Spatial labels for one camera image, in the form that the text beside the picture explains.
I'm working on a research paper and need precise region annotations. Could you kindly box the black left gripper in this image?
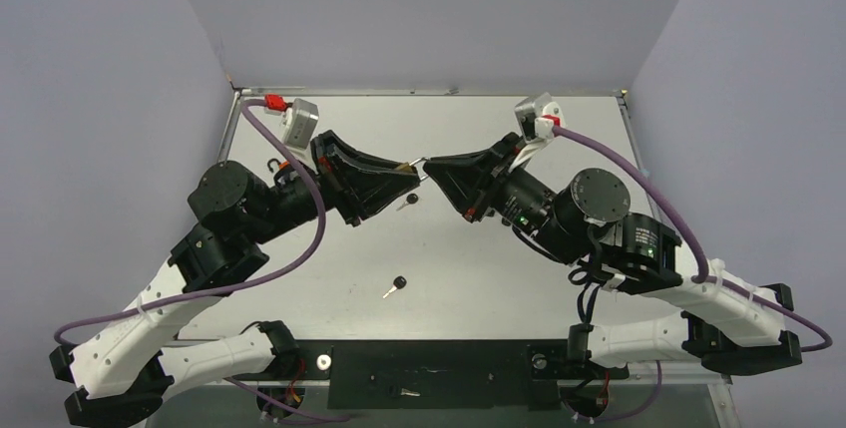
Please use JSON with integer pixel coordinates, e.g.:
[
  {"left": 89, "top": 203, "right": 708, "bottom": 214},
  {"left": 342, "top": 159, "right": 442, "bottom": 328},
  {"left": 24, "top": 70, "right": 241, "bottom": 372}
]
[{"left": 259, "top": 133, "right": 422, "bottom": 243}]

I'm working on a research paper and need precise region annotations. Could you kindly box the small brass padlock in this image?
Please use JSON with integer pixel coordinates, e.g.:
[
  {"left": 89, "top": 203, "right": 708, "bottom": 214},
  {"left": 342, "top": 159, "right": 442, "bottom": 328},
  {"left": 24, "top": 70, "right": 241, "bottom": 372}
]
[{"left": 395, "top": 157, "right": 429, "bottom": 182}]

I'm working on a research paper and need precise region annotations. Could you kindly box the black-headed key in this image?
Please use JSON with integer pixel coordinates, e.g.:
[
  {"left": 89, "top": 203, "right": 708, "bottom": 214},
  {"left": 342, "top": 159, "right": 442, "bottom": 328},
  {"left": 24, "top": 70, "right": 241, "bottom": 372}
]
[
  {"left": 396, "top": 194, "right": 419, "bottom": 212},
  {"left": 382, "top": 275, "right": 407, "bottom": 299}
]

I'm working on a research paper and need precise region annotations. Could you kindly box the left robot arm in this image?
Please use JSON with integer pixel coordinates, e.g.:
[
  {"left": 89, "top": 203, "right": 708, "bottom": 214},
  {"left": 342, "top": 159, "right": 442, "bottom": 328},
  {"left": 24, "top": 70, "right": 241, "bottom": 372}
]
[{"left": 50, "top": 131, "right": 420, "bottom": 427}]

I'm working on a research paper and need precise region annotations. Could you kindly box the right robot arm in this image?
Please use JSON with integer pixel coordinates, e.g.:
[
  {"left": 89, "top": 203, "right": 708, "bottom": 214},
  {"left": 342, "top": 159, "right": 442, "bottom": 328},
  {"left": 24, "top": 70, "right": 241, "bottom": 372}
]
[{"left": 423, "top": 134, "right": 802, "bottom": 376}]

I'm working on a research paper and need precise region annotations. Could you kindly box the orange and black padlock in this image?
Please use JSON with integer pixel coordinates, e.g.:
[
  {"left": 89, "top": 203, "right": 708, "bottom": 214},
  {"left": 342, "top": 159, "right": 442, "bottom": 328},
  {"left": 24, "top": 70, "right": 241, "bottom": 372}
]
[{"left": 266, "top": 158, "right": 295, "bottom": 180}]

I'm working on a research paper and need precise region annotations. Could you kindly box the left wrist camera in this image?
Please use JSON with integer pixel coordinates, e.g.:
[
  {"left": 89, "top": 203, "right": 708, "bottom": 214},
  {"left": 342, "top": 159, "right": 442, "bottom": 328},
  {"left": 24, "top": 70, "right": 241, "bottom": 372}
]
[{"left": 263, "top": 94, "right": 319, "bottom": 153}]

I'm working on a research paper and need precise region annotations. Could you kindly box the aluminium table edge rail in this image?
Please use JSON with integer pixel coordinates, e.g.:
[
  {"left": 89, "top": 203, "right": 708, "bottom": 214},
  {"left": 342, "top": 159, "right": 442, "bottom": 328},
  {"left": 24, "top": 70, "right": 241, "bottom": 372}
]
[{"left": 232, "top": 86, "right": 629, "bottom": 97}]

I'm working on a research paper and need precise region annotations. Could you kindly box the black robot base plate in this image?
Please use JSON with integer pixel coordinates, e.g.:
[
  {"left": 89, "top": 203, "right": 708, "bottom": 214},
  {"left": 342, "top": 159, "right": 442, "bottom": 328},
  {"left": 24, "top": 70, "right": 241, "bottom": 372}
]
[{"left": 242, "top": 339, "right": 630, "bottom": 410}]

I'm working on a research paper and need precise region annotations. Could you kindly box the key on base plate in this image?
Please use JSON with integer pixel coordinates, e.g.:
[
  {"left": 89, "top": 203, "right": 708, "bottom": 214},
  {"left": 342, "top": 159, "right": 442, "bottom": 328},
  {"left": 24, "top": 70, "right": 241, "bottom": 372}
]
[{"left": 388, "top": 385, "right": 421, "bottom": 398}]

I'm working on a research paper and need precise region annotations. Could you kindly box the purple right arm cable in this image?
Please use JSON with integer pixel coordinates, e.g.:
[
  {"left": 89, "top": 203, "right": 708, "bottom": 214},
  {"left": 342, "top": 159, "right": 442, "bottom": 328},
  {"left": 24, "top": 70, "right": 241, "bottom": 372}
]
[{"left": 552, "top": 126, "right": 834, "bottom": 353}]

